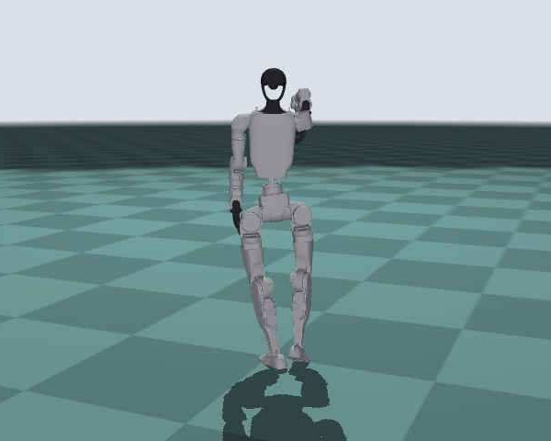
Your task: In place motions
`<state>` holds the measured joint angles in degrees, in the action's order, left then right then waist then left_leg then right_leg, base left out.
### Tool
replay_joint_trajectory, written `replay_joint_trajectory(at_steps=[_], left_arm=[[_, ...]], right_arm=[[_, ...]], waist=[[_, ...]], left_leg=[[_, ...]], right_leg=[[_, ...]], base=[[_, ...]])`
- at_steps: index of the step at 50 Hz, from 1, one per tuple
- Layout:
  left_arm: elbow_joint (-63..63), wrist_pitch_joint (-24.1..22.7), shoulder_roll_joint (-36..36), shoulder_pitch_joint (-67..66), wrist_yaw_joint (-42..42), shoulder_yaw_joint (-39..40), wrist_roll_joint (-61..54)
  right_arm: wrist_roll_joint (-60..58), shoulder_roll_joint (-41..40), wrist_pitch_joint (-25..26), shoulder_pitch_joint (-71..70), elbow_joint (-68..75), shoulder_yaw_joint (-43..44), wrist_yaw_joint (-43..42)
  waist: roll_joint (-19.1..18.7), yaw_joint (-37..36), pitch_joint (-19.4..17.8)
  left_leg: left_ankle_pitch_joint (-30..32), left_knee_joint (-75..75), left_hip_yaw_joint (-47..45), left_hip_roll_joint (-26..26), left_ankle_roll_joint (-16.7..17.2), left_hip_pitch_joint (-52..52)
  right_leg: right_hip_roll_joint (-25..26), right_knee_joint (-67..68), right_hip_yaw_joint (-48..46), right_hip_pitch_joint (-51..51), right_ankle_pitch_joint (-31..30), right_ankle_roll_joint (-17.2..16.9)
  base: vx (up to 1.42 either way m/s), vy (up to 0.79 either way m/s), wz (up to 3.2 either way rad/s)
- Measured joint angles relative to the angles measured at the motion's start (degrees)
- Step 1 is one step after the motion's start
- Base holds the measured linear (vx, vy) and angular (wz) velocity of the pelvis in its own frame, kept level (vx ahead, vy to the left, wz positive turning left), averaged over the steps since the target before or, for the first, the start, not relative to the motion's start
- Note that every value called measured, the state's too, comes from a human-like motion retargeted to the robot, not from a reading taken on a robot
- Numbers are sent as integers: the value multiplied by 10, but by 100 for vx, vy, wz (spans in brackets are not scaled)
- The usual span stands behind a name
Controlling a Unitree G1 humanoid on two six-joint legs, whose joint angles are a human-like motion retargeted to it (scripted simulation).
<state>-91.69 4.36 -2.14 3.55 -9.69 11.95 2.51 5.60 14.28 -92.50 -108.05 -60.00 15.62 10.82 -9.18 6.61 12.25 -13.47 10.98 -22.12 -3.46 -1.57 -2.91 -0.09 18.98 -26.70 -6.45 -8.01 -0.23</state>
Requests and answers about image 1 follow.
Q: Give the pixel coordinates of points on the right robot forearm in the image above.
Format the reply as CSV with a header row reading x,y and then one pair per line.
x,y
301,95

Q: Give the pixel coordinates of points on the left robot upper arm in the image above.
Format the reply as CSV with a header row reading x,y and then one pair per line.
x,y
238,141

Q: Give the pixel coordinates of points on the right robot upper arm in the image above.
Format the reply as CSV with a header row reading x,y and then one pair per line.
x,y
303,118

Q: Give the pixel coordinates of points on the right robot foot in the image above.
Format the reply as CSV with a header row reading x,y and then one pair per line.
x,y
297,354

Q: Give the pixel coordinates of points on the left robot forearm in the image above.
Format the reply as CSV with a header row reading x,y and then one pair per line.
x,y
235,184

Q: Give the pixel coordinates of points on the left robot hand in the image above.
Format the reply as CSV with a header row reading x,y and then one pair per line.
x,y
236,209

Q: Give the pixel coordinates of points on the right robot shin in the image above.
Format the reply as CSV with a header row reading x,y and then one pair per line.
x,y
300,305

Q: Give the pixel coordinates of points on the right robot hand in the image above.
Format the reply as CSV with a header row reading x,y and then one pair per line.
x,y
305,106

